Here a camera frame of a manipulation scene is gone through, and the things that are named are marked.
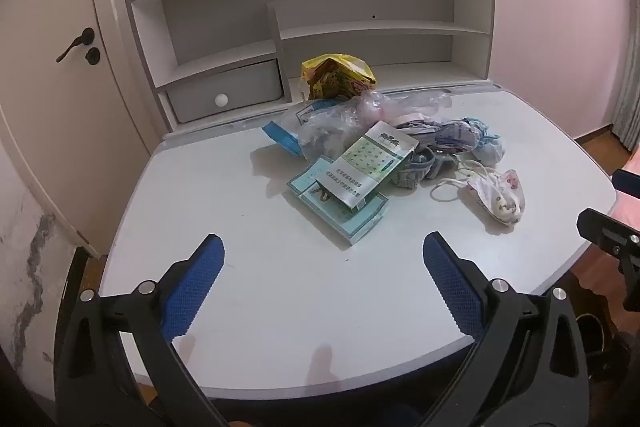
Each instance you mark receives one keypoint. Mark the grey curtain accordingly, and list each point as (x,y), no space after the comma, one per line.
(629,112)

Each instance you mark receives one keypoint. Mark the teal flat box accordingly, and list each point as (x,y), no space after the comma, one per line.
(350,222)

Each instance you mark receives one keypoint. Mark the white door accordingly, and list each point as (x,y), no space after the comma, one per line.
(75,117)

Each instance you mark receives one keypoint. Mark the light blue face mask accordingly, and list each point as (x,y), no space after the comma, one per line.
(487,147)

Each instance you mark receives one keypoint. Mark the dark door lock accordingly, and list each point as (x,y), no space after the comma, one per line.
(93,55)

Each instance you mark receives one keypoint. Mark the pink blanket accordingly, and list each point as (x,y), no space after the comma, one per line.
(595,279)

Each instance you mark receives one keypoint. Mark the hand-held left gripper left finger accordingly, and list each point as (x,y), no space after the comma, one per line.
(196,287)

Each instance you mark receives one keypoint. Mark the dark shoe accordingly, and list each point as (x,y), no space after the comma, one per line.
(597,347)

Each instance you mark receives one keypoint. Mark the blue packet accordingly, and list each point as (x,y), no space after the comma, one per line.
(282,137)

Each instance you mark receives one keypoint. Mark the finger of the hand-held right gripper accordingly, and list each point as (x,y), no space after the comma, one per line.
(629,183)
(612,234)

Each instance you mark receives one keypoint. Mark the plaid face mask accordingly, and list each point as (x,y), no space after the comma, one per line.
(422,169)

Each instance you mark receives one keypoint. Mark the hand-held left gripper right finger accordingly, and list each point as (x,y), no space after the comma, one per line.
(452,287)

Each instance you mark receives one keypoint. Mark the grey drawer with white knob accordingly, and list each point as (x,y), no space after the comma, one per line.
(250,84)

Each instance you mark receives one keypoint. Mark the yellow snack bag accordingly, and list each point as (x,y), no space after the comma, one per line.
(335,77)

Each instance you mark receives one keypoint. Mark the white desk hutch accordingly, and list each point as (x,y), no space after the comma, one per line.
(220,12)

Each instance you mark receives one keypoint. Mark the clear plastic bag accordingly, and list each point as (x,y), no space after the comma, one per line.
(330,124)

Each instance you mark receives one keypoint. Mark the green and white carton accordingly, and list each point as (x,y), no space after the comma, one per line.
(367,164)

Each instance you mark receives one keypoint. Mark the white printed face mask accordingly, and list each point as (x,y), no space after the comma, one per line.
(500,199)

